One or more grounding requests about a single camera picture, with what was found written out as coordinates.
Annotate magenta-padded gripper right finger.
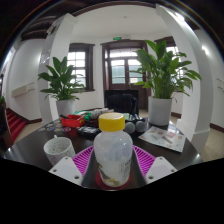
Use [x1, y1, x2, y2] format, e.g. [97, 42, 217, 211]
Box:
[127, 144, 178, 190]

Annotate clear bottle with yellow cap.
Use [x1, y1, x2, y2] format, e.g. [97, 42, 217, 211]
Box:
[93, 112, 134, 188]

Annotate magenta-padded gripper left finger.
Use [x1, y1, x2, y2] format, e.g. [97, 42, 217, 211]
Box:
[48, 145, 100, 190]

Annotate white wall-mounted heater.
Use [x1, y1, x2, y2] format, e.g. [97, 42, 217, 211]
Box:
[11, 82, 36, 99]
[216, 77, 224, 92]

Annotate black office chair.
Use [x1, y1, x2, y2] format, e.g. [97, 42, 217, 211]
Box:
[103, 88, 140, 116]

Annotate printed paper leaflet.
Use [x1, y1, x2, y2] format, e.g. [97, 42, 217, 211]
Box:
[137, 125, 187, 154]

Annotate grey ball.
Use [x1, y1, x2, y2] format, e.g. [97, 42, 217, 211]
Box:
[124, 121, 137, 135]
[134, 120, 147, 134]

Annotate flat round red coaster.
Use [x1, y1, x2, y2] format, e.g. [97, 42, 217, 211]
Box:
[94, 171, 132, 191]

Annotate black flat device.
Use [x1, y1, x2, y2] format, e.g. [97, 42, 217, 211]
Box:
[76, 125, 101, 139]

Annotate large potted plant, white pot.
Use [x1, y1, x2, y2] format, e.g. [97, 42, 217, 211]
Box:
[127, 39, 203, 127]

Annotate small potted plant, white pot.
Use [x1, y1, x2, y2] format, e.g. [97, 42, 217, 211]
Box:
[37, 56, 87, 118]

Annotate white speckled cup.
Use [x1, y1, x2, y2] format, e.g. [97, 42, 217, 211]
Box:
[43, 134, 77, 167]

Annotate wide dark-framed window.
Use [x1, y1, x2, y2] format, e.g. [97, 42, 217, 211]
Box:
[67, 42, 96, 93]

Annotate dark wooden glazed double door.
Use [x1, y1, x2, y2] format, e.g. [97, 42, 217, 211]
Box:
[101, 40, 150, 110]

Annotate red box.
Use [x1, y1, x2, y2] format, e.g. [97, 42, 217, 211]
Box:
[60, 113, 87, 129]

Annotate red carpeted stairs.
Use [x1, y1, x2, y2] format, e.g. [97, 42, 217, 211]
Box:
[5, 107, 28, 143]

